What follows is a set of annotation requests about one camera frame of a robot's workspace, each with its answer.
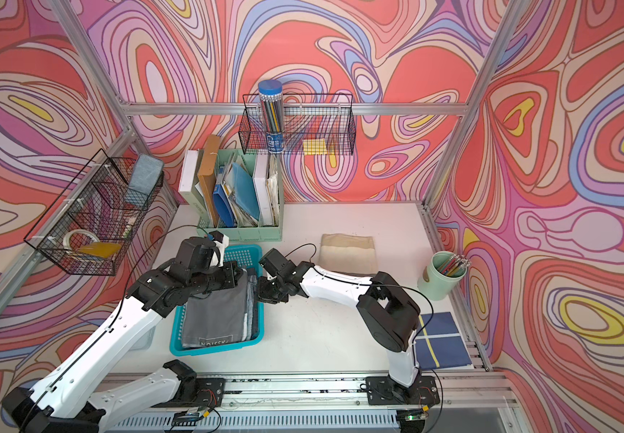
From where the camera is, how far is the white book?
88 centimetres

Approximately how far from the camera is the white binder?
0.95m

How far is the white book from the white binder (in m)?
0.20
